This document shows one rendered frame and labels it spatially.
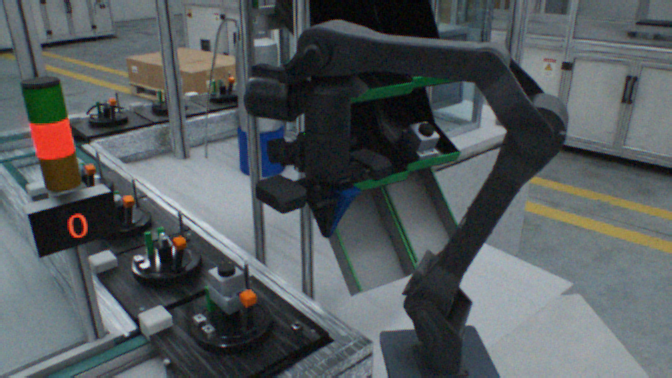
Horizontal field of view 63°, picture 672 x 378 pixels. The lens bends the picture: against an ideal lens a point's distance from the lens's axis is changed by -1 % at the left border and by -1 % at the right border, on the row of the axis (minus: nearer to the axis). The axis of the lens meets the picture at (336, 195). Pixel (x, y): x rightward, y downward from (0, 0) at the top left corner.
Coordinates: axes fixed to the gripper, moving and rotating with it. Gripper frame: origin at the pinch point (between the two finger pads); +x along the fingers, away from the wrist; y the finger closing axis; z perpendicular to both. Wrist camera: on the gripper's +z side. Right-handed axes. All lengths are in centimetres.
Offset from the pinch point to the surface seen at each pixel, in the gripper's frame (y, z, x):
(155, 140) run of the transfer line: -33, 136, 36
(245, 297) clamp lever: 5.7, 12.9, 18.2
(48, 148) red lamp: 25.5, 29.6, -6.6
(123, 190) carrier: -3, 89, 30
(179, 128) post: -38, 126, 29
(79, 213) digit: 23.4, 28.9, 3.9
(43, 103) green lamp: 24.9, 29.4, -13.0
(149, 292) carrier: 12, 39, 29
